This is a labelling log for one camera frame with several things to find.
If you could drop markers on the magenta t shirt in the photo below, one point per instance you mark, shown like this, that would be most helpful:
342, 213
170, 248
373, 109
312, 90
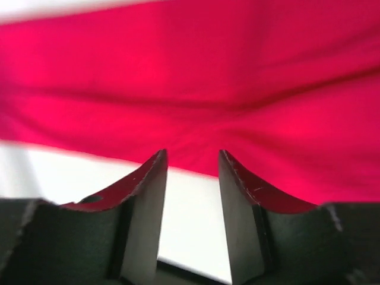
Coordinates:
290, 88

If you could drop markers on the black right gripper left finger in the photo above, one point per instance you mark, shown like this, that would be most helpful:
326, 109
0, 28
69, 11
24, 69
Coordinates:
112, 235

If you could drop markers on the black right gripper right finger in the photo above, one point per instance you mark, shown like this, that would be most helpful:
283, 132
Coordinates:
275, 238

